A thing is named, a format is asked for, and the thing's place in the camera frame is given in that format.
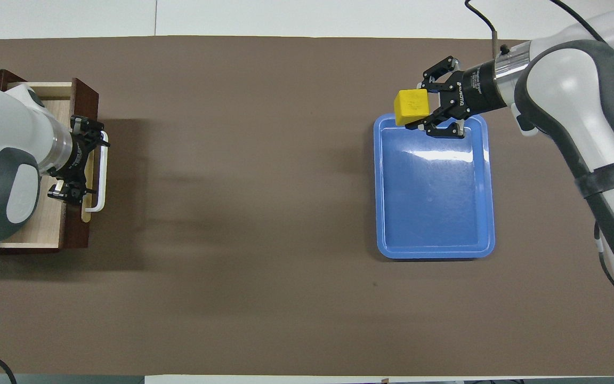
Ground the white drawer handle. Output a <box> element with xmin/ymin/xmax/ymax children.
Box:
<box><xmin>80</xmin><ymin>130</ymin><xmax>111</xmax><ymax>213</ymax></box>

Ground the brown table mat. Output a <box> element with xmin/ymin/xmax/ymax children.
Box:
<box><xmin>0</xmin><ymin>36</ymin><xmax>614</xmax><ymax>377</ymax></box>

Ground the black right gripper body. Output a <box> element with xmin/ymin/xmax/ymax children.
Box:
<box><xmin>446</xmin><ymin>60</ymin><xmax>509</xmax><ymax>115</ymax></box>

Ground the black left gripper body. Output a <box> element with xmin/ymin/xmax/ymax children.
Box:
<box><xmin>62</xmin><ymin>133</ymin><xmax>96</xmax><ymax>187</ymax></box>

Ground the blue plastic tray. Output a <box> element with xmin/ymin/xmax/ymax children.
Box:
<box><xmin>374</xmin><ymin>113</ymin><xmax>496</xmax><ymax>260</ymax></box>

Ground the black velcro strap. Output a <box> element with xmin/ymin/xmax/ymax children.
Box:
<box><xmin>575</xmin><ymin>155</ymin><xmax>614</xmax><ymax>199</ymax></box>

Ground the yellow cube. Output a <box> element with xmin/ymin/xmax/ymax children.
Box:
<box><xmin>394</xmin><ymin>88</ymin><xmax>430</xmax><ymax>127</ymax></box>

